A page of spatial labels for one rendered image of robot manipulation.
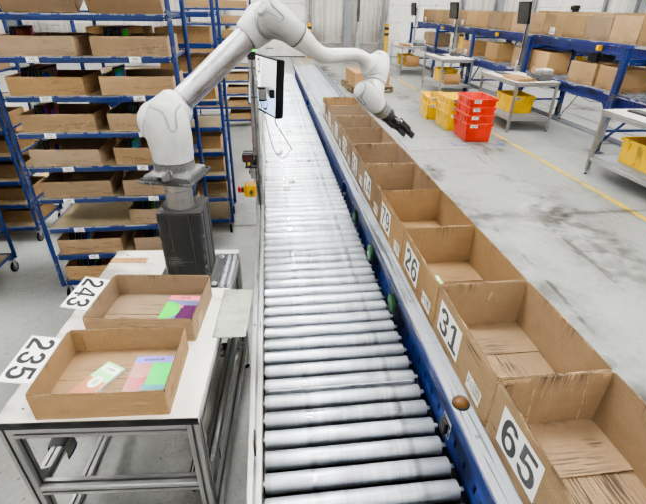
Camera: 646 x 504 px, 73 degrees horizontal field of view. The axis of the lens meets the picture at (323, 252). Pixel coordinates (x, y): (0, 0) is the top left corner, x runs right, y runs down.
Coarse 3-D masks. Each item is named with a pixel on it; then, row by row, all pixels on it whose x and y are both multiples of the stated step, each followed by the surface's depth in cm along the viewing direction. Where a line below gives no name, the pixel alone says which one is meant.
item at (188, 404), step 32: (128, 256) 206; (160, 256) 206; (224, 288) 184; (192, 352) 150; (192, 384) 137; (0, 416) 126; (32, 416) 126; (128, 416) 126; (160, 416) 126; (192, 416) 127
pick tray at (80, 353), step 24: (72, 336) 145; (96, 336) 146; (120, 336) 146; (144, 336) 147; (168, 336) 148; (48, 360) 132; (72, 360) 144; (96, 360) 145; (120, 360) 145; (48, 384) 131; (72, 384) 135; (120, 384) 135; (168, 384) 126; (48, 408) 123; (72, 408) 123; (96, 408) 124; (120, 408) 124; (144, 408) 125; (168, 408) 126
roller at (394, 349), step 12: (324, 348) 153; (336, 348) 152; (348, 348) 153; (360, 348) 153; (372, 348) 153; (384, 348) 153; (396, 348) 153; (264, 360) 150; (276, 360) 149; (288, 360) 149; (300, 360) 150; (312, 360) 150; (324, 360) 151
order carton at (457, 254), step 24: (408, 240) 164; (432, 240) 172; (456, 240) 173; (480, 240) 168; (432, 264) 176; (456, 264) 176; (480, 264) 168; (504, 264) 151; (432, 288) 140; (432, 312) 142
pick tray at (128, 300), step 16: (112, 288) 171; (128, 288) 177; (144, 288) 177; (160, 288) 177; (176, 288) 177; (192, 288) 177; (208, 288) 172; (96, 304) 159; (112, 304) 171; (128, 304) 171; (144, 304) 172; (160, 304) 172; (208, 304) 172; (96, 320) 150; (112, 320) 150; (128, 320) 150; (144, 320) 150; (160, 320) 150; (176, 320) 150; (192, 320) 151; (192, 336) 154
